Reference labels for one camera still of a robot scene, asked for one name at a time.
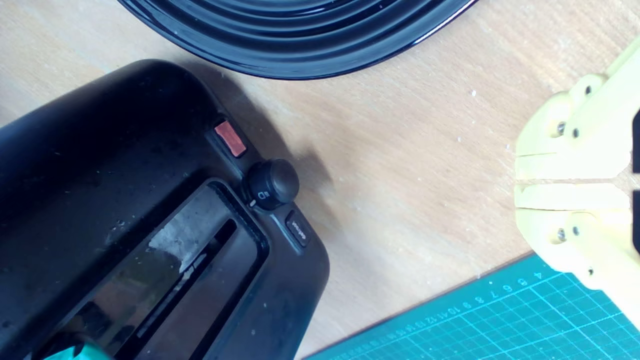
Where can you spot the black two-slot toaster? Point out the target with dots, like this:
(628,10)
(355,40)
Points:
(75,175)

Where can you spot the green toaster lever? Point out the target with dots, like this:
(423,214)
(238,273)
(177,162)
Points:
(80,353)

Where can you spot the green cutting mat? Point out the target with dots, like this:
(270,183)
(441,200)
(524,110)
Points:
(475,330)

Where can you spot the black plate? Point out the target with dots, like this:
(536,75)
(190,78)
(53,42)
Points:
(300,40)

